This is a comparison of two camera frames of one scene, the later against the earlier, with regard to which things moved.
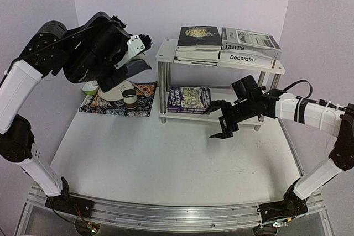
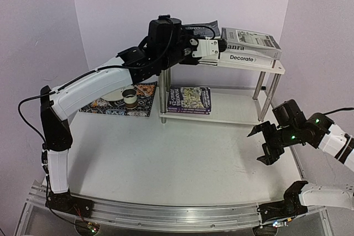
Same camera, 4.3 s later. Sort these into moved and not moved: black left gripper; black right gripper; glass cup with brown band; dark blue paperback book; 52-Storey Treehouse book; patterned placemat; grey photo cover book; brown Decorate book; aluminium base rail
Moved: black right gripper; black left gripper; dark blue paperback book
Not moved: patterned placemat; 52-Storey Treehouse book; brown Decorate book; glass cup with brown band; grey photo cover book; aluminium base rail
